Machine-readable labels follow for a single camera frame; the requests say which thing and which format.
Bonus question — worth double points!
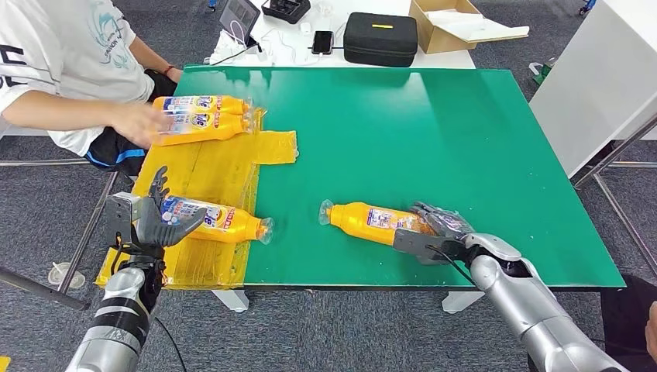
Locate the person's right hand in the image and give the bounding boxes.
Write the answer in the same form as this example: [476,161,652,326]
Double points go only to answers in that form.
[110,105,173,150]

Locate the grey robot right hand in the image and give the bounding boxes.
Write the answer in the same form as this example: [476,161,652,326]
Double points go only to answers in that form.
[410,201,476,239]

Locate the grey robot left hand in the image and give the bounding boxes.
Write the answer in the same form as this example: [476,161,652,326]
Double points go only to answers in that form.
[132,165,208,249]

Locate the person's hand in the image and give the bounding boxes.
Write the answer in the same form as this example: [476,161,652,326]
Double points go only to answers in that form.
[645,301,657,360]

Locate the orange detergent bottle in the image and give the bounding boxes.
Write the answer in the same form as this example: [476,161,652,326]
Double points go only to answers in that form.
[160,195,275,246]
[152,94,256,116]
[151,112,256,147]
[318,199,437,247]

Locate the person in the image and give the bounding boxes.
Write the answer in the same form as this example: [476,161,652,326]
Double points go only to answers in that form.
[600,274,657,372]
[0,0,183,176]

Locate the white power strip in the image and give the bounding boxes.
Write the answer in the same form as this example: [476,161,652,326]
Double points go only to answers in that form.
[208,28,260,65]

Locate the green table board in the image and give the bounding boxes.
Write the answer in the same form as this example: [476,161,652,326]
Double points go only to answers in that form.
[174,64,628,293]

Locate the white table foot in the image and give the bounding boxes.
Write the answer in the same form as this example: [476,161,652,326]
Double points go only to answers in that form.
[211,290,250,313]
[442,291,486,314]

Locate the grey tablet on stand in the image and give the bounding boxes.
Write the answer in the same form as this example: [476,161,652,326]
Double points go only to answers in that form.
[218,0,261,41]

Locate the yellow taped cardboard mat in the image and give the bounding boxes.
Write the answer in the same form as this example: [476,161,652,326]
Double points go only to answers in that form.
[94,102,298,292]

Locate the clear plastic cup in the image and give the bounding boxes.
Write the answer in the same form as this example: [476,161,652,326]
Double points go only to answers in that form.
[46,261,86,288]

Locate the black plastic tray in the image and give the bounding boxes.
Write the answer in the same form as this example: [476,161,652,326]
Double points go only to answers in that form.
[260,0,311,25]

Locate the black smartphone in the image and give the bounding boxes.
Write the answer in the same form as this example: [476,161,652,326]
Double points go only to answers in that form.
[311,29,335,56]

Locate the grey metal table legs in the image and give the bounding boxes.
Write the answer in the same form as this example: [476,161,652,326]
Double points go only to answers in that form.
[572,116,657,278]

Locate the green and white bag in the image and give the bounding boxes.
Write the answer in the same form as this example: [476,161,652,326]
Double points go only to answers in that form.
[529,56,558,86]

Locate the brown cardboard box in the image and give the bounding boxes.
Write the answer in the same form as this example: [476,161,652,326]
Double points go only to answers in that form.
[408,0,531,54]

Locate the black zip case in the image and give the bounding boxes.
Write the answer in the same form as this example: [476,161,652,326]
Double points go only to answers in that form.
[342,12,419,68]

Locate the white side table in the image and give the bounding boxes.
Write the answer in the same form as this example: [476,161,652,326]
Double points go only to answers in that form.
[528,0,657,179]

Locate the white foam sheet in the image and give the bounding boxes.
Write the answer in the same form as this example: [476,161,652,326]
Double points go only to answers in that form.
[425,7,531,42]

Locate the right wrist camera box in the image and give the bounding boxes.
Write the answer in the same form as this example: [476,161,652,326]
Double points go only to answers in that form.
[392,228,463,267]

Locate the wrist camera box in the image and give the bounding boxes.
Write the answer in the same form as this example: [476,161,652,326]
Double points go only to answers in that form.
[392,228,463,267]
[104,192,142,246]

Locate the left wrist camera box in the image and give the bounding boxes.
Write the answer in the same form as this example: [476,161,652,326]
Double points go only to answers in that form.
[104,192,142,246]

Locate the black power cable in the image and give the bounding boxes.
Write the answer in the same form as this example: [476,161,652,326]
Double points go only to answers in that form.
[208,42,262,66]

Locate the grey metal chair frame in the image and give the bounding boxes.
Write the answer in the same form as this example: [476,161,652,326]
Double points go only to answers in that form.
[0,160,120,312]

